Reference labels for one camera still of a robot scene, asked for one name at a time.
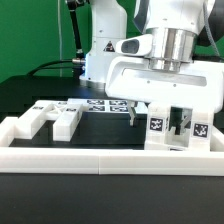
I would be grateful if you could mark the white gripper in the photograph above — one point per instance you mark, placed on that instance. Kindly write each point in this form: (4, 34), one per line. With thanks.
(196, 84)

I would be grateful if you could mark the white chair seat part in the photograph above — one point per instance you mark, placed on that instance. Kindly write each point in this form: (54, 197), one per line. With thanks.
(168, 141)

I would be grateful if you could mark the white chair back frame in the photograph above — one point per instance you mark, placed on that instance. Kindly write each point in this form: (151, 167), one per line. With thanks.
(65, 118)

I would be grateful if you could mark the white U-shaped fence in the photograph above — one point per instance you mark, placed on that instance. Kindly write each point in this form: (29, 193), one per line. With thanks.
(103, 162)

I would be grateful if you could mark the white marker base plate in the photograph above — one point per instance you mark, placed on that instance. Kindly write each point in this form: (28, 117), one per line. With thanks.
(101, 105)

